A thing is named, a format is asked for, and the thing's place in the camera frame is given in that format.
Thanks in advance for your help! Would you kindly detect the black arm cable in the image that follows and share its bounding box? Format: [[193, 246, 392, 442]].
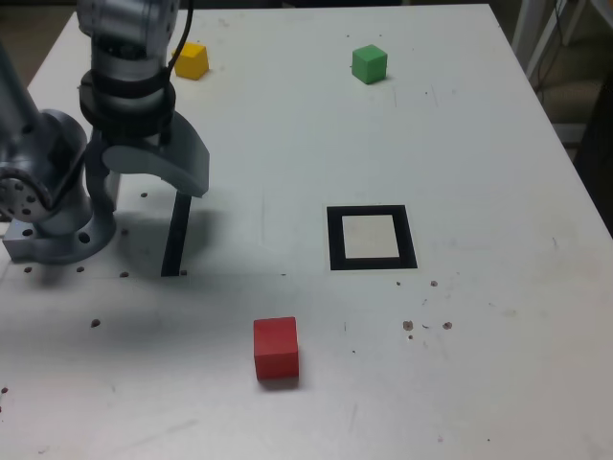
[[162, 0, 196, 145]]

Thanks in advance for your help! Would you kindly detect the white metal frame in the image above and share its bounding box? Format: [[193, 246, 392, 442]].
[[510, 0, 593, 82]]

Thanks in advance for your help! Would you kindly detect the yellow cube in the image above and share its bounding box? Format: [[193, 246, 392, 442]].
[[171, 41, 211, 81]]

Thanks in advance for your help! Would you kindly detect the green cube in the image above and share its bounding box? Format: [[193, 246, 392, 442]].
[[351, 43, 389, 86]]

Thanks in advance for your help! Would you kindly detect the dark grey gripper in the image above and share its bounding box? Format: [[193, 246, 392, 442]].
[[84, 111, 213, 218]]

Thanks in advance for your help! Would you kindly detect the black tape strip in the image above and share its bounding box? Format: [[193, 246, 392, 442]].
[[160, 190, 193, 278]]

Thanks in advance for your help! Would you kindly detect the red cube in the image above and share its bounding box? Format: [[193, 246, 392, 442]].
[[252, 315, 302, 383]]

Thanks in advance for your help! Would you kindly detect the black tape square outline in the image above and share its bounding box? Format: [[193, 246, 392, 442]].
[[326, 204, 420, 272]]

